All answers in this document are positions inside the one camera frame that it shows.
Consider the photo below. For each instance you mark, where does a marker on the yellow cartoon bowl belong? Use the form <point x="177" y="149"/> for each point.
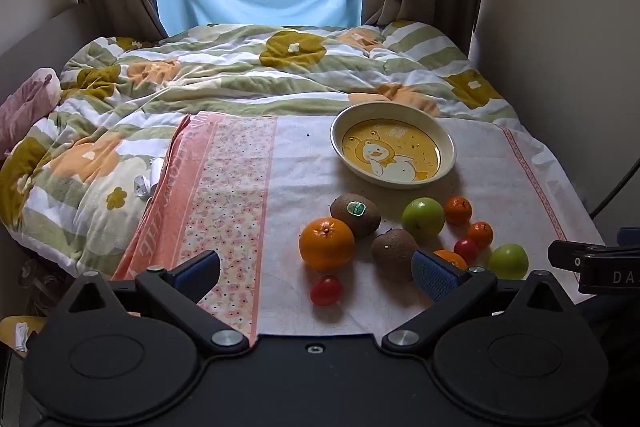
<point x="395" y="152"/>

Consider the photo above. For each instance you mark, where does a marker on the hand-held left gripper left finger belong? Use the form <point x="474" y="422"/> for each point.
<point x="197" y="274"/>

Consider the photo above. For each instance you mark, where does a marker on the white blanket label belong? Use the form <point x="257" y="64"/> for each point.
<point x="142" y="187"/>

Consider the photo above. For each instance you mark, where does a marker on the small mandarin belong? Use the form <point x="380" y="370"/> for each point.
<point x="457" y="210"/>
<point x="455" y="258"/>
<point x="481" y="234"/>

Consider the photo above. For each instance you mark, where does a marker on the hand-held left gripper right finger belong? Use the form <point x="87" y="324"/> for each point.
<point x="435" y="277"/>

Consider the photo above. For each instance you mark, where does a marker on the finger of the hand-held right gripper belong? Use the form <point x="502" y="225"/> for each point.
<point x="565" y="254"/>

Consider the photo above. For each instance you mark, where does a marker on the plain brown kiwi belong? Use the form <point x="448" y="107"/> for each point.
<point x="392" y="254"/>

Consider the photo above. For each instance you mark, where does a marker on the pink patterned cloth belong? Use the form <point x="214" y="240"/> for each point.
<point x="300" y="167"/>

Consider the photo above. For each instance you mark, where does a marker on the white crumpled paper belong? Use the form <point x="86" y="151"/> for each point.
<point x="22" y="336"/>

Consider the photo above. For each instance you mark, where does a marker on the green apple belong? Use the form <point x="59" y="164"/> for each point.
<point x="509" y="261"/>
<point x="422" y="217"/>

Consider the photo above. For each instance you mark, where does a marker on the red cherry tomato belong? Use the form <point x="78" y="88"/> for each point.
<point x="465" y="250"/>
<point x="326" y="291"/>

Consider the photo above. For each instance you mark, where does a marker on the yellow box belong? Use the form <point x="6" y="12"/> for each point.
<point x="7" y="332"/>

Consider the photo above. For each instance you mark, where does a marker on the large orange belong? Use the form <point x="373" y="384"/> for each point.
<point x="325" y="244"/>

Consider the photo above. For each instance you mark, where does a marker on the kiwi with green sticker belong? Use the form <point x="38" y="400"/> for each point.
<point x="345" y="218"/>

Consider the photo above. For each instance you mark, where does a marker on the grey bed side panel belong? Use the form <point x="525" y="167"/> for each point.
<point x="40" y="42"/>

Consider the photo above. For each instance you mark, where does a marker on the floral striped blanket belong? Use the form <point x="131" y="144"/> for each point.
<point x="250" y="72"/>

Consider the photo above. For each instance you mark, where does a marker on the pink plush toy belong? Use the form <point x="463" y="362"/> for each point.
<point x="25" y="107"/>

